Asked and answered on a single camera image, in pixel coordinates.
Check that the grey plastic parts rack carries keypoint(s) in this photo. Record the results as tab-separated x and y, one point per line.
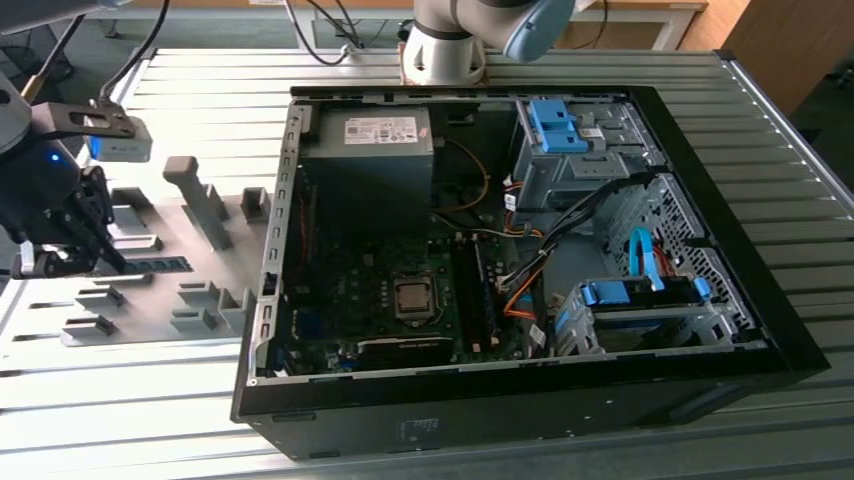
153	320

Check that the black graphics card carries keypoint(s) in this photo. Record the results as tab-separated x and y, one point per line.
407	352

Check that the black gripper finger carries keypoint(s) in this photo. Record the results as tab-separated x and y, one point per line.
93	200
60	262

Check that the silver CPU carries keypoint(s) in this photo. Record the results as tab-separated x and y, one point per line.
414	299

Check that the grey metal disk bay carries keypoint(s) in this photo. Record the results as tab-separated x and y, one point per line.
694	325

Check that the brown wooden cabinet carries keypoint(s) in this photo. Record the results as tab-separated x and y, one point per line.
787	45

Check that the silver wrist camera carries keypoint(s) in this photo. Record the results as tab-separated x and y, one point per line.
123	150

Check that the blue plastic drive latch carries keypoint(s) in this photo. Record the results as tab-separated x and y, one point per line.
554	125

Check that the green RAM stick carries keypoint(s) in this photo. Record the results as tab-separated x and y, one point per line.
160	265

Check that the grey office table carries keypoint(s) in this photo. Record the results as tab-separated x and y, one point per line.
220	14

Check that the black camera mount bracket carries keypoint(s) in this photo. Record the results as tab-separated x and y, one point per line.
60	120

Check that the wooden desk white legs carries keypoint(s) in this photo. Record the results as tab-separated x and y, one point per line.
674	30

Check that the black open PC case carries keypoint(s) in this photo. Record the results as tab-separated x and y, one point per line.
467	415

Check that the CPU socket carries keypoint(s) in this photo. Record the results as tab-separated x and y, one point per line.
415	320

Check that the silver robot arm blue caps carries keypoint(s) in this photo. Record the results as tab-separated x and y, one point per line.
443	55

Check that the grey metal drive cage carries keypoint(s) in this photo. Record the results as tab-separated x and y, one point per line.
587	170

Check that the grey power supply unit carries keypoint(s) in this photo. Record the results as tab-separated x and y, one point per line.
400	147

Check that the green motherboard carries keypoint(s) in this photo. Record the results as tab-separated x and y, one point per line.
347	280

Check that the black RAM slot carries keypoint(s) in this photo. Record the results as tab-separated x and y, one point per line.
464	295

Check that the hard disk in blue carrier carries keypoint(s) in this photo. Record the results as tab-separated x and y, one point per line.
607	294

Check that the installed black RAM stick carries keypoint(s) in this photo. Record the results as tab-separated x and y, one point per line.
487	295

